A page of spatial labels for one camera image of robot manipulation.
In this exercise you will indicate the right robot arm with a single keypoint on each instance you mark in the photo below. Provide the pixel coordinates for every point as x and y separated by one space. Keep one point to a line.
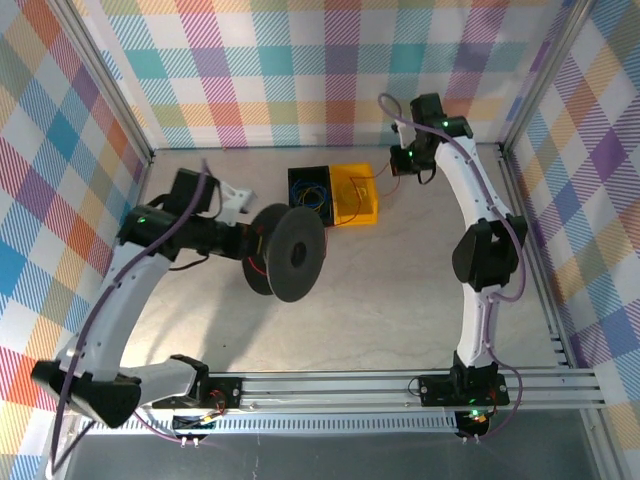
470 185

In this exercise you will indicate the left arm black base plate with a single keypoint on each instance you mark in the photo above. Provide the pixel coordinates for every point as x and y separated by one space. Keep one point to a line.
230 392

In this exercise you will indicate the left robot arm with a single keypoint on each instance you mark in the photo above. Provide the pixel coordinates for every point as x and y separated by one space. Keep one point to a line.
115 310

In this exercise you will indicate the aluminium side rail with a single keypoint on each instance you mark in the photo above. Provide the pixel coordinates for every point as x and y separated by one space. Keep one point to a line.
512 185

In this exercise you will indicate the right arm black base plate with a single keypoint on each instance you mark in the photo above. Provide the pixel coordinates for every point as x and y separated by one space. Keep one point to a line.
435 390

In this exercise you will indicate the aluminium mounting rail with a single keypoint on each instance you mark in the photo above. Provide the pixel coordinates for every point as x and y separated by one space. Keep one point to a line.
325 390

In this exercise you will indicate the aluminium frame post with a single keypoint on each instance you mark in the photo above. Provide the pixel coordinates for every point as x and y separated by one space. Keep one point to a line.
103 75
545 75

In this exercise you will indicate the yellow plastic bin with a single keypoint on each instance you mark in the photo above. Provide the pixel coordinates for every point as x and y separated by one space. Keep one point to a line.
357 220

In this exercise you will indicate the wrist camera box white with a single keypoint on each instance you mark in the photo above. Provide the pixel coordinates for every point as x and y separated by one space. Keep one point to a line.
402 131
235 200

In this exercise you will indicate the black plastic bin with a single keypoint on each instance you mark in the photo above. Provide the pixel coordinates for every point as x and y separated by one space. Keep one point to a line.
291 175

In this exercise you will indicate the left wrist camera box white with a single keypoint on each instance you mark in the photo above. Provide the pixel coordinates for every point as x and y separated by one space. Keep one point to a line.
235 200

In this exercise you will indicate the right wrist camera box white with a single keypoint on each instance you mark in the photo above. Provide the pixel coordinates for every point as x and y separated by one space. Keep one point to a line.
402 131

